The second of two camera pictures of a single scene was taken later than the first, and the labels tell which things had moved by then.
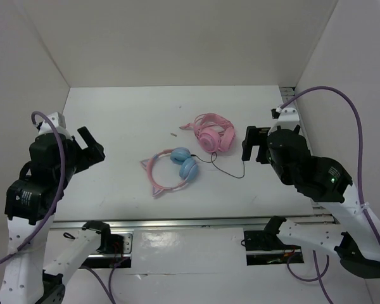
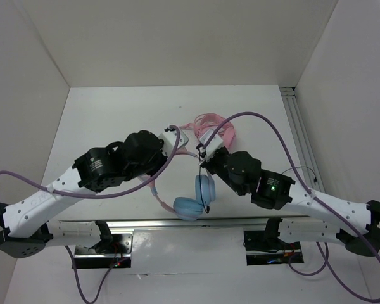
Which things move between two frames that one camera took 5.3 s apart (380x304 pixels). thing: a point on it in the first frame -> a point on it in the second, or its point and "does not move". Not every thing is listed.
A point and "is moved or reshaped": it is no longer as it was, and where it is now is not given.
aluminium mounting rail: [237, 223] does not move
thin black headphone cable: [218, 168] is moved or reshaped
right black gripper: [252, 138] -> [207, 162]
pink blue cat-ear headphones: [181, 156] -> [188, 208]
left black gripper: [92, 153] -> [163, 158]
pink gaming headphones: [215, 133] does not move
